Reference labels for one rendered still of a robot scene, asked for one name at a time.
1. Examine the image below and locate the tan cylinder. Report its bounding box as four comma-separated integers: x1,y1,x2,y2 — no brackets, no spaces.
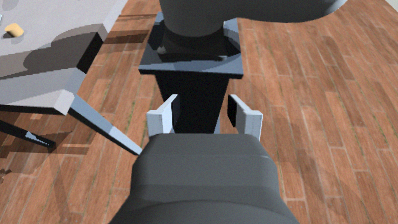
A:
5,23,24,38

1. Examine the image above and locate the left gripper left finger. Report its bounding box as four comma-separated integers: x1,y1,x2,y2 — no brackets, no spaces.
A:
146,94,180,140

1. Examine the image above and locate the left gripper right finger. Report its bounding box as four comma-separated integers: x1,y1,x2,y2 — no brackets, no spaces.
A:
227,95,263,141

